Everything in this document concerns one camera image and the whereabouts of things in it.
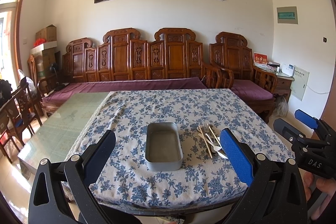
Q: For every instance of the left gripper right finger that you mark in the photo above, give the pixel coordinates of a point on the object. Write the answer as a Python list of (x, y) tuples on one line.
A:
[(274, 191)]

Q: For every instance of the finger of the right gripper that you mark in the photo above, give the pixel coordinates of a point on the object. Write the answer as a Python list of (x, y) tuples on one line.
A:
[(307, 117), (286, 130)]

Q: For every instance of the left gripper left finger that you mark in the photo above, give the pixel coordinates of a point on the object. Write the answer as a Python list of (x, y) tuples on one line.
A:
[(48, 203)]

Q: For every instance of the white plastic fork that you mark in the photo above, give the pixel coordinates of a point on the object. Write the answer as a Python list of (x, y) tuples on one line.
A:
[(220, 154)]

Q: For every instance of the white ceramic soup spoon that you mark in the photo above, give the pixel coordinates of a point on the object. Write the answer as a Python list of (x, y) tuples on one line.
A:
[(215, 147)]

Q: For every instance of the light wooden chopstick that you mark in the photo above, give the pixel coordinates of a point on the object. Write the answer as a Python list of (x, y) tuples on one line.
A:
[(205, 141)]

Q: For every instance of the stainless steel fork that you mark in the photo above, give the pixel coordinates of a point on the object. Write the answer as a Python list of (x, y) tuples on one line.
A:
[(207, 130)]

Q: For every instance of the person's right hand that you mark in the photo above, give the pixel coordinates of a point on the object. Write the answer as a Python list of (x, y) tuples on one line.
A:
[(325, 186)]

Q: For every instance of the wooden side cabinet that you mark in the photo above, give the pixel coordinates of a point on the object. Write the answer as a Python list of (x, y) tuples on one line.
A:
[(282, 88)]

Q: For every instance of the white router device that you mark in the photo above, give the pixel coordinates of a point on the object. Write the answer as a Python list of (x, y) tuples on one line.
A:
[(287, 70)]

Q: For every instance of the purple armchair cushion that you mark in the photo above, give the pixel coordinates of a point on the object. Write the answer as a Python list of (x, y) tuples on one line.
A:
[(249, 91)]

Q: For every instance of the red paper box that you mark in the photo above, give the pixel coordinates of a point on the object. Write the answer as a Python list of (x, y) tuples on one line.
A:
[(260, 60)]

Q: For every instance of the wooden dining chair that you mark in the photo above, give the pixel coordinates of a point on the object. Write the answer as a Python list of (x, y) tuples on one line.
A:
[(17, 115)]

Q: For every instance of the carved wooden armchair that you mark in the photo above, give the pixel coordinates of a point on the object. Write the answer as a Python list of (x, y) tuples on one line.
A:
[(230, 53)]

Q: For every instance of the purple sofa cushion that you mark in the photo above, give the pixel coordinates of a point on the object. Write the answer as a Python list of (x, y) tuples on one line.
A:
[(58, 98)]

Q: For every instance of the grey metal tray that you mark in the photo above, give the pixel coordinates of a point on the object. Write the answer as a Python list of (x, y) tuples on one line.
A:
[(163, 147)]

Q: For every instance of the blue floral tablecloth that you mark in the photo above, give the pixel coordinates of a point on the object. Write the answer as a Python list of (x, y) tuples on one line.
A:
[(201, 181)]

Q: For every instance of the long carved wooden sofa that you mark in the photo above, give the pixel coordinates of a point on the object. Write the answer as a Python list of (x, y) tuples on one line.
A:
[(124, 56)]

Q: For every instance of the stacked cardboard boxes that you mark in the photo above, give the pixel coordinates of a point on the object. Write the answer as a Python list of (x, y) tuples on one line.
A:
[(42, 55)]

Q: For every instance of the wooden framed window door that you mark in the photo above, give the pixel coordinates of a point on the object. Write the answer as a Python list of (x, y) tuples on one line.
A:
[(10, 53)]

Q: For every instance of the white wall distribution box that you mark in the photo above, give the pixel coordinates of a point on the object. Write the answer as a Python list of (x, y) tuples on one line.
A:
[(298, 86)]

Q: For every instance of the grey wall electrical panel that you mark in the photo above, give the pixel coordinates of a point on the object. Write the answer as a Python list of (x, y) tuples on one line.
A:
[(287, 15)]

